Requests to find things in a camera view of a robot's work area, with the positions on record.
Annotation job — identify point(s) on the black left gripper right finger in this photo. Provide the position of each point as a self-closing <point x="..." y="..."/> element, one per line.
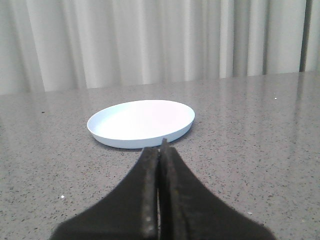
<point x="189" y="211"/>

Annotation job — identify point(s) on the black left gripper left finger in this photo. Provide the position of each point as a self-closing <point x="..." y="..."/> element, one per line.
<point x="128" y="212"/>

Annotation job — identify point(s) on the light blue round plate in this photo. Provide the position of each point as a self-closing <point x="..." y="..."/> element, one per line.
<point x="141" y="123"/>

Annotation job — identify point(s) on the white pleated curtain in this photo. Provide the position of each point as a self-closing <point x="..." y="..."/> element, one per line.
<point x="53" y="45"/>

